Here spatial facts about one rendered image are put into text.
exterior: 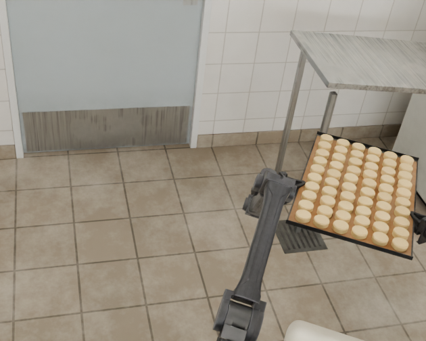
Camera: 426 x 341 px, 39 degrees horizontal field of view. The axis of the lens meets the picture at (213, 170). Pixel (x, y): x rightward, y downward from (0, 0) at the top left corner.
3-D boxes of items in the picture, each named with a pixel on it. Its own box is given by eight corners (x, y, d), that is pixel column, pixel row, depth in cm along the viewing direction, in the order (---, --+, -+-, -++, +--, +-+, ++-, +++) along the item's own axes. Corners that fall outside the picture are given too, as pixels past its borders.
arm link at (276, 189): (267, 155, 152) (305, 168, 152) (257, 174, 165) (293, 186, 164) (214, 327, 135) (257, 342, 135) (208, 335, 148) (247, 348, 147)
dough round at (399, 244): (396, 239, 191) (397, 234, 190) (410, 247, 189) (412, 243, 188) (387, 245, 188) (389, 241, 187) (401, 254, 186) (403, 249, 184)
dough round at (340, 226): (349, 229, 193) (351, 224, 192) (343, 236, 189) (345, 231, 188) (335, 222, 195) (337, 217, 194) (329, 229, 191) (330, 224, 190)
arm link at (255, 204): (253, 189, 158) (293, 201, 158) (259, 168, 160) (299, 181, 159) (238, 213, 200) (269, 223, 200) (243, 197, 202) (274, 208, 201)
